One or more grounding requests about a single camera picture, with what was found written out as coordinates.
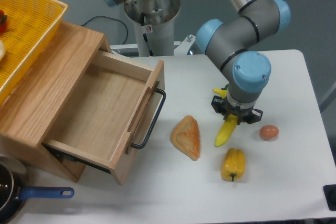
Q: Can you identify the yellow banana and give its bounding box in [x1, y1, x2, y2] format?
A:
[212, 88, 238, 148]

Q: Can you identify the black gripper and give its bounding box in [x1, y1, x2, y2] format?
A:
[211, 95, 262, 124]

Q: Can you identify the blue handled saucepan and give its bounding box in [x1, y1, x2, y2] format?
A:
[1, 156, 75, 223]

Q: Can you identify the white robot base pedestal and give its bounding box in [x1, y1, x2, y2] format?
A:
[124, 0, 181, 57]

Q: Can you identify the open wooden drawer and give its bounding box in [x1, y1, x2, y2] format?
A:
[43, 51, 164, 184]

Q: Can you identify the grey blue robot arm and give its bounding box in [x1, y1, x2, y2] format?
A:
[105, 0, 291, 124]

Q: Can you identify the black drawer handle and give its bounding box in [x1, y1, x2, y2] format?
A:
[131, 88, 166, 150]

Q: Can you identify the white vegetable in basket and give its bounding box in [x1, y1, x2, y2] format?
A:
[0, 40, 6, 60]

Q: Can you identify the yellow plastic basket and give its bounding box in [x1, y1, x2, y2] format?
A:
[1, 0, 68, 102]

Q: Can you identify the red tomato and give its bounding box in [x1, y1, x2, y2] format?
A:
[0, 9, 7, 34]

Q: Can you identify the wooden drawer cabinet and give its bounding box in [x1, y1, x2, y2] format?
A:
[1, 22, 110, 182]

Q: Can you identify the triangular toast bread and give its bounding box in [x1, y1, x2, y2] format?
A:
[170, 115, 201, 161]

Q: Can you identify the brown egg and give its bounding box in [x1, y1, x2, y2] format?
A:
[259, 125, 279, 141]

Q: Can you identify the yellow bell pepper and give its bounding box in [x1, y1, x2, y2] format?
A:
[220, 148, 246, 182]

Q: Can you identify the black corner device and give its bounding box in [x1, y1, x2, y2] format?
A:
[323, 184, 336, 211]

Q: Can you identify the black cable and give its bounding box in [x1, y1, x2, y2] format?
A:
[80, 15, 129, 46]

